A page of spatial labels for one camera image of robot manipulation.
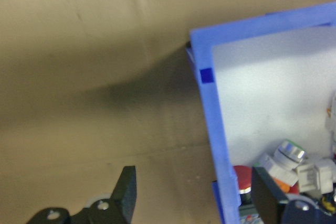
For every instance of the blue plastic storage bin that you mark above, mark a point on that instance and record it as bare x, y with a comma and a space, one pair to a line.
212, 129

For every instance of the white push button orange block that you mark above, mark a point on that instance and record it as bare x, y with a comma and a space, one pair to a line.
278, 166

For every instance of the white contact block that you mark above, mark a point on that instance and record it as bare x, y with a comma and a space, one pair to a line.
307, 176

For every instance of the white foam pad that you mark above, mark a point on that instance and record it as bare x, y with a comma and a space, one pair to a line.
262, 90

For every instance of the red mushroom push button switch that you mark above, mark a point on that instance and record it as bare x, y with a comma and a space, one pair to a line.
294, 188
242, 176

